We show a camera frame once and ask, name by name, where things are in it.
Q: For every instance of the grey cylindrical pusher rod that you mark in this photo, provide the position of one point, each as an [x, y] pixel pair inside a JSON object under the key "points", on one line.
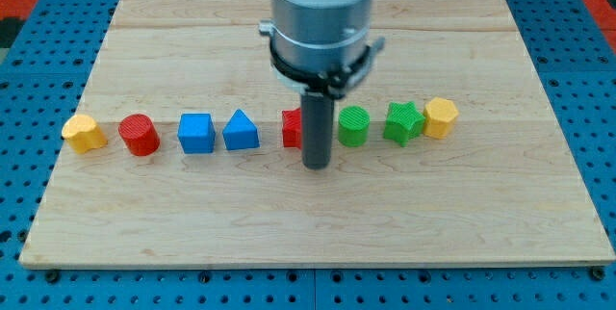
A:
{"points": [[317, 113]]}

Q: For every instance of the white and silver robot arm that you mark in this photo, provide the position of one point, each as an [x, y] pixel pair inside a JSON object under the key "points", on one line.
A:
{"points": [[320, 49]]}

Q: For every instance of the red star block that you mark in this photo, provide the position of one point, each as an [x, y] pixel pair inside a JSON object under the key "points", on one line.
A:
{"points": [[291, 128]]}

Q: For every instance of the green cylinder block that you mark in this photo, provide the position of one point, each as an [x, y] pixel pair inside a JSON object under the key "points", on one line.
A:
{"points": [[353, 126]]}

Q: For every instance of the blue triangle block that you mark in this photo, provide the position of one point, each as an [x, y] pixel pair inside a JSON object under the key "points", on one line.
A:
{"points": [[240, 132]]}

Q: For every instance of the green star block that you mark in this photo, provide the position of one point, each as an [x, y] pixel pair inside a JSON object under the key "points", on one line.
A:
{"points": [[403, 122]]}

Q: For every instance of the yellow hexagon block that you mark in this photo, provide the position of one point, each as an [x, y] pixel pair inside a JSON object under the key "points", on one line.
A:
{"points": [[440, 117]]}

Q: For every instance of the blue cube block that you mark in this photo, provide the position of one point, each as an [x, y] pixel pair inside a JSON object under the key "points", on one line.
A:
{"points": [[196, 133]]}

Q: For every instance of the wooden board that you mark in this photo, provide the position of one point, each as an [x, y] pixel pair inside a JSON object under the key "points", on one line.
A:
{"points": [[501, 190]]}

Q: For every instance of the red cylinder block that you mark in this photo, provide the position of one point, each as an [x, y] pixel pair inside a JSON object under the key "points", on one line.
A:
{"points": [[139, 135]]}

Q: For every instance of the yellow heart block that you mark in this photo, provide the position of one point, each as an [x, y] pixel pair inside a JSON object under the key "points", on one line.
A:
{"points": [[83, 134]]}

